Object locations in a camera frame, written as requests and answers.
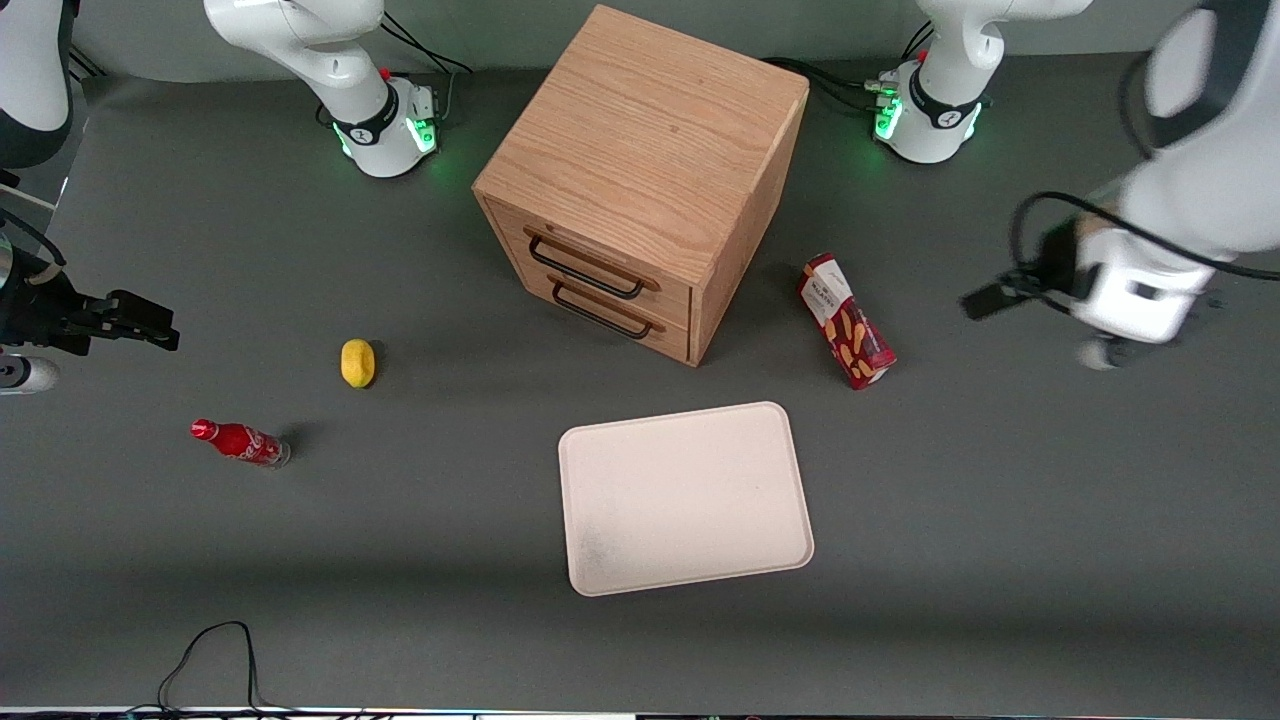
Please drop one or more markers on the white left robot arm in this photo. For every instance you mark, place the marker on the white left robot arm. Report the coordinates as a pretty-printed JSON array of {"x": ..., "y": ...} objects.
[{"x": 1230, "y": 150}]

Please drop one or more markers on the red cookie box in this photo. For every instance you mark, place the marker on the red cookie box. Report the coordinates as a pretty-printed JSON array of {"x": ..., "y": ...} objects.
[{"x": 848, "y": 325}]

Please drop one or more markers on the beige plastic tray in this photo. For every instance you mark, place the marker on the beige plastic tray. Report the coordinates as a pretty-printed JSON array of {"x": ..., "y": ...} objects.
[{"x": 685, "y": 500}]

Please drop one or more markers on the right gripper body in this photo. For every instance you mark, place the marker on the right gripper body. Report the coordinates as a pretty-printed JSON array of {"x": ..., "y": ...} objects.
[{"x": 40, "y": 310}]

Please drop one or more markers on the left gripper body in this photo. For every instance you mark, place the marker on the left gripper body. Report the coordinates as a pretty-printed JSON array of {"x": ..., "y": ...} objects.
[{"x": 1052, "y": 262}]

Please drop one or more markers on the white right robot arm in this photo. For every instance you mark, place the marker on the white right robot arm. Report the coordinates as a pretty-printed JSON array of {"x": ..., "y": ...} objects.
[{"x": 300, "y": 30}]

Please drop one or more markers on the red cola bottle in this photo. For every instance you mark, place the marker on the red cola bottle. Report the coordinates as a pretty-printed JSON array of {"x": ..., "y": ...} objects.
[{"x": 240, "y": 442}]

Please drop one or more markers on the yellow lemon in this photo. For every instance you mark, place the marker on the yellow lemon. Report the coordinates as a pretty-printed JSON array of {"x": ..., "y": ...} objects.
[{"x": 358, "y": 363}]

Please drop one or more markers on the wooden drawer front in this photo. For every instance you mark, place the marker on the wooden drawer front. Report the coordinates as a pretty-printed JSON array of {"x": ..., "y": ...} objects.
[
  {"x": 510, "y": 225},
  {"x": 530, "y": 275}
]

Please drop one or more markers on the wooden two-drawer cabinet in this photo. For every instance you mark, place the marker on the wooden two-drawer cabinet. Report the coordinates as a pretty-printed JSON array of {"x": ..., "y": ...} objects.
[{"x": 640, "y": 130}]

